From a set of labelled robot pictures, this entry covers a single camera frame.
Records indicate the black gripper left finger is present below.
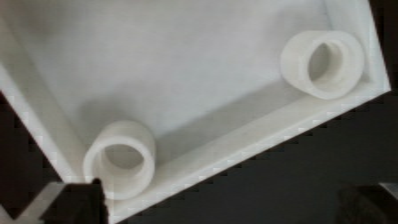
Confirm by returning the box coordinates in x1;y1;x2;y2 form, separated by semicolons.
12;177;110;224

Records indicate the white square table top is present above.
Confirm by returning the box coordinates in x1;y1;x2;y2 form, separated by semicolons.
0;0;391;222

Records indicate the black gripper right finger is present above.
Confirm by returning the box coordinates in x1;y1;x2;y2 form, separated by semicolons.
334;185;398;224

